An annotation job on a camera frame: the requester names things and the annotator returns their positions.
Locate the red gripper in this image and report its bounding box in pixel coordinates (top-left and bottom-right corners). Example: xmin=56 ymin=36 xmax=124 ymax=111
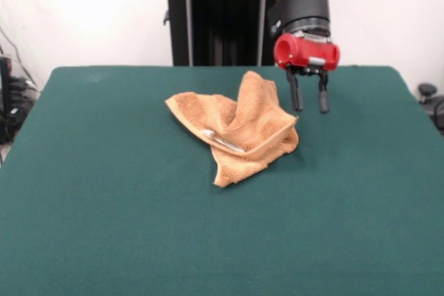
xmin=273 ymin=33 xmax=341 ymax=114

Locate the orange terry towel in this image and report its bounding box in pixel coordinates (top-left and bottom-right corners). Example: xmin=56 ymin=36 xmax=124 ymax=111
xmin=164 ymin=70 xmax=300 ymax=189

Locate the black office chair base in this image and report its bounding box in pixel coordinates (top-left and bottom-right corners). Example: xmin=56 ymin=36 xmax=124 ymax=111
xmin=418 ymin=82 xmax=444 ymax=124

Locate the dark green table cloth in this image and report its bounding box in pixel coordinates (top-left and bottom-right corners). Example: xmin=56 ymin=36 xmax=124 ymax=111
xmin=0 ymin=65 xmax=444 ymax=296

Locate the black bag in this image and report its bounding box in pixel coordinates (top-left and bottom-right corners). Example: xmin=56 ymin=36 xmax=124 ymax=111
xmin=0 ymin=105 xmax=29 ymax=145

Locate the black electronics box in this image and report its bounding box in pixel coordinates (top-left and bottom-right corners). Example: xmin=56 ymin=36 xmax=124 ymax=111
xmin=0 ymin=55 xmax=14 ymax=113

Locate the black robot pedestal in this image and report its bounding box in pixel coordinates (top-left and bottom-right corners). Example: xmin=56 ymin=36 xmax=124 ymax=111
xmin=152 ymin=0 xmax=278 ymax=67

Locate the grey cable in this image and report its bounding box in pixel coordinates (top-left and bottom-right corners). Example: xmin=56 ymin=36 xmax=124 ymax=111
xmin=0 ymin=27 xmax=39 ymax=92

